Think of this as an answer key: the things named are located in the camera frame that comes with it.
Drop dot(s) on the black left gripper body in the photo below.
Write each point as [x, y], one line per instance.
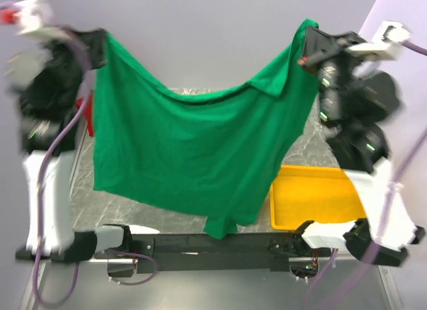
[97, 58]

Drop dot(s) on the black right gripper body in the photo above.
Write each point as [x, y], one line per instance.
[313, 57]

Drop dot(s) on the green t shirt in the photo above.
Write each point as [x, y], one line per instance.
[213, 154]

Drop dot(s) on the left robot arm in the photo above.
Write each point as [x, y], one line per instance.
[47, 83]

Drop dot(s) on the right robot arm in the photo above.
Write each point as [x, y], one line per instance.
[355, 105]

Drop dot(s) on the red folded t shirt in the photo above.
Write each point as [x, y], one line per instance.
[88, 116]

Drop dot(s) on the yellow plastic tray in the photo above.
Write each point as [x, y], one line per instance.
[322, 194]

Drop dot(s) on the aluminium frame rail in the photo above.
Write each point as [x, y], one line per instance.
[217, 257]

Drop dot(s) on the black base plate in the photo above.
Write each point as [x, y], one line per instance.
[198, 252]

